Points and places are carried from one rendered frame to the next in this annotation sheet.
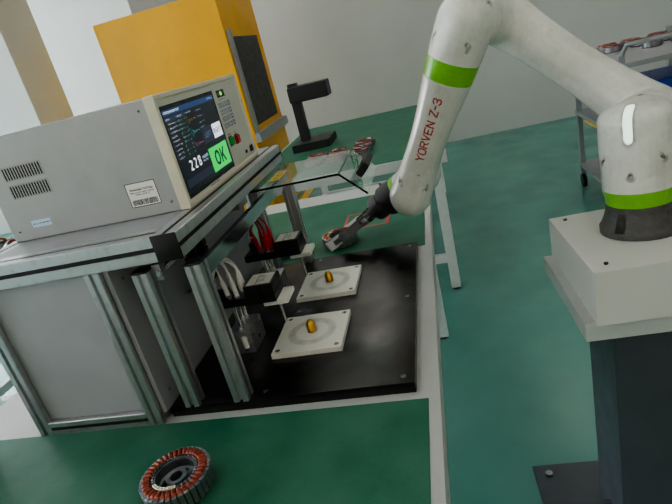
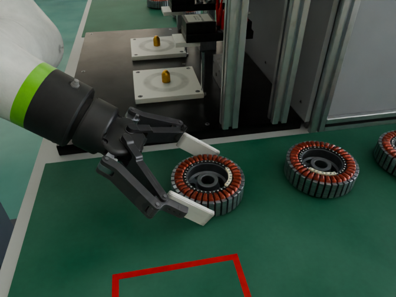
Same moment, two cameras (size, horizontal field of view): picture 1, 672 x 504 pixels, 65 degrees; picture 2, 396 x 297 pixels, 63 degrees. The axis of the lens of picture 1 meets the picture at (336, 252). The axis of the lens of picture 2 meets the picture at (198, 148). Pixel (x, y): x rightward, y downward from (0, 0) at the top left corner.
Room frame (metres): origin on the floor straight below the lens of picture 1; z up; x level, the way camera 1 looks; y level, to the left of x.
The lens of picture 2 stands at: (1.90, -0.19, 1.12)
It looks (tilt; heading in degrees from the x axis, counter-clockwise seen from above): 37 degrees down; 155
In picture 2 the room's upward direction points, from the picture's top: straight up
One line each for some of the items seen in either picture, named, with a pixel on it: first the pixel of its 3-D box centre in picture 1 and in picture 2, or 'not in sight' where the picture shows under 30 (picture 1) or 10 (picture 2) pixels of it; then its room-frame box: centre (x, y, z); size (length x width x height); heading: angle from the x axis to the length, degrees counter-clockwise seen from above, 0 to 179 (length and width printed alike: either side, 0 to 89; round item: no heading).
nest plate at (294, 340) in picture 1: (312, 333); (157, 47); (1.00, 0.09, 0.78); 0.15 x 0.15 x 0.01; 76
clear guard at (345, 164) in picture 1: (306, 180); not in sight; (1.29, 0.03, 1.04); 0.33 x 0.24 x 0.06; 76
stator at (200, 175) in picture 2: (339, 237); (207, 183); (1.57, -0.02, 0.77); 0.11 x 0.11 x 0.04
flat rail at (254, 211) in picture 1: (252, 214); not in sight; (1.14, 0.16, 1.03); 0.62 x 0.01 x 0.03; 166
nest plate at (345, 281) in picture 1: (330, 282); (166, 83); (1.23, 0.03, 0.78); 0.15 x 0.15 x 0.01; 76
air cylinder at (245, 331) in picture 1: (247, 333); (205, 36); (1.03, 0.23, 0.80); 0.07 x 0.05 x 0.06; 166
